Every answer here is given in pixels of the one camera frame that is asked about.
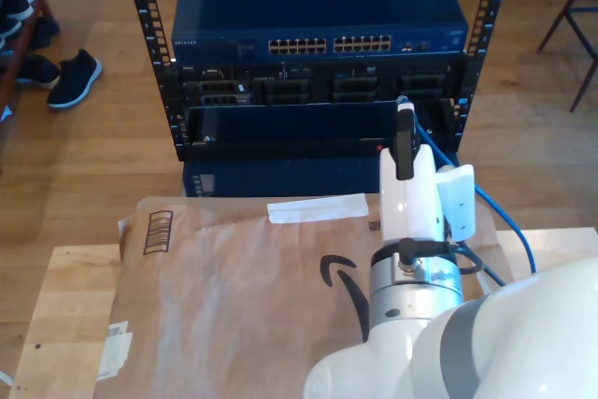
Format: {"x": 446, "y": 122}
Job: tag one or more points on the dark blue device under rack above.
{"x": 280, "y": 179}

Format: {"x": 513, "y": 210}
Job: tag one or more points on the black rack server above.
{"x": 289, "y": 90}

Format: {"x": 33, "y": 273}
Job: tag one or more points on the brown paper packing bag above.
{"x": 233, "y": 324}

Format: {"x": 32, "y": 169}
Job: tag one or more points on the dark metal chair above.
{"x": 584, "y": 9}

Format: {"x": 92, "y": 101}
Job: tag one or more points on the dark shoe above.
{"x": 44, "y": 32}

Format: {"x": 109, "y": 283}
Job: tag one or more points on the blue network switch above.
{"x": 317, "y": 2}

